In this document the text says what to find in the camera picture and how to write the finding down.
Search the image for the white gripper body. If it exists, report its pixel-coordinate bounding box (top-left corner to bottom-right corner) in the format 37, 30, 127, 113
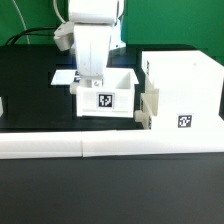
54, 0, 124, 87

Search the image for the white drawer box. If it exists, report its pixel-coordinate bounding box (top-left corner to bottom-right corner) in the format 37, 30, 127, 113
133, 92, 160, 130
70, 68, 138, 118

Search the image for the white front drawer box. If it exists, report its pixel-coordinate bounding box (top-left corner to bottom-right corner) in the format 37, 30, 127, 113
133, 92, 160, 130

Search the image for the white drawer cabinet frame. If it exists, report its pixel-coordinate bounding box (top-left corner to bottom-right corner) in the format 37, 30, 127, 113
141, 50, 224, 131

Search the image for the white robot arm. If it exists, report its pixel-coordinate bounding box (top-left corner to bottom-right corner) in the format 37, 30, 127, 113
53, 0, 124, 87

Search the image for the white marker sheet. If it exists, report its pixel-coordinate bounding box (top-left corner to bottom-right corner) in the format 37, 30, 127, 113
51, 69, 80, 85

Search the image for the thin white cable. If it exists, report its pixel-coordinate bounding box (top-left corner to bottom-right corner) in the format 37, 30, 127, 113
11, 0, 31, 45

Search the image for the black cable bundle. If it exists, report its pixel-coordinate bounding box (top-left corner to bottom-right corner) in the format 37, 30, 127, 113
4, 26, 61, 46

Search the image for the white L-shaped fence wall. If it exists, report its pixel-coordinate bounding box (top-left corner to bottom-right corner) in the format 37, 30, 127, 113
0, 118, 224, 160

